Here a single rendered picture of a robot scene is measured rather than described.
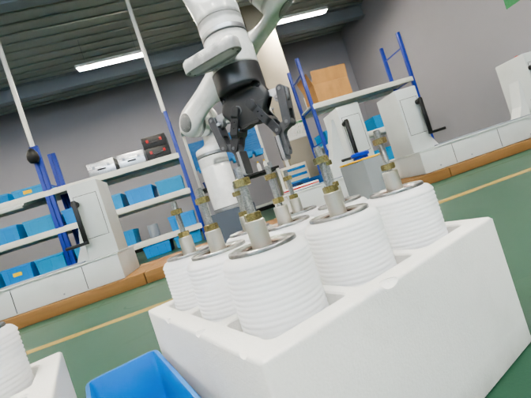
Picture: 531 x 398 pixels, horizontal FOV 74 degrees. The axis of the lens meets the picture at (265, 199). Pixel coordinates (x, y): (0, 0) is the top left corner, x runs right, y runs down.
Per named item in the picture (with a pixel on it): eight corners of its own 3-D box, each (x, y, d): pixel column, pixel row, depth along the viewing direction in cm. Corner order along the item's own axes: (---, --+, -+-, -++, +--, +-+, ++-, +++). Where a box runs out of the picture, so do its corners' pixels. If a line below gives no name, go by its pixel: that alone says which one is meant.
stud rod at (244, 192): (258, 234, 37) (236, 167, 37) (252, 236, 38) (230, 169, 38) (265, 232, 38) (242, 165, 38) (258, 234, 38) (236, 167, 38)
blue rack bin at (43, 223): (43, 235, 518) (38, 222, 518) (69, 227, 526) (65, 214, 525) (26, 237, 469) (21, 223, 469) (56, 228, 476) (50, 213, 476)
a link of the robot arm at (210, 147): (199, 112, 115) (216, 163, 115) (175, 114, 108) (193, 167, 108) (216, 101, 109) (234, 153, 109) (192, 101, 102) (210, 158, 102)
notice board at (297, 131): (285, 142, 689) (280, 125, 689) (308, 135, 697) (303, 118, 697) (285, 142, 687) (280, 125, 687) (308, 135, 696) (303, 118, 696)
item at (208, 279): (243, 362, 54) (206, 250, 54) (301, 354, 50) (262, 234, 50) (214, 403, 45) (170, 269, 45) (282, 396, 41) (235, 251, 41)
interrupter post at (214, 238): (216, 253, 49) (209, 230, 49) (231, 249, 48) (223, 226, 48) (208, 257, 47) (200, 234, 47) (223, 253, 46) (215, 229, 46)
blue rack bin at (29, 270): (23, 280, 511) (18, 266, 511) (50, 271, 518) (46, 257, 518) (4, 287, 462) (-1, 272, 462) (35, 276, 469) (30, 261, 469)
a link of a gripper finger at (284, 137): (272, 123, 52) (282, 156, 52) (289, 115, 50) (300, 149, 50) (276, 124, 53) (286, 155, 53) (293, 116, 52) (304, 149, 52)
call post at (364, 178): (382, 302, 77) (338, 168, 77) (402, 290, 81) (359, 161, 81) (411, 306, 71) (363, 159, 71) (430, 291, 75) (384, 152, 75)
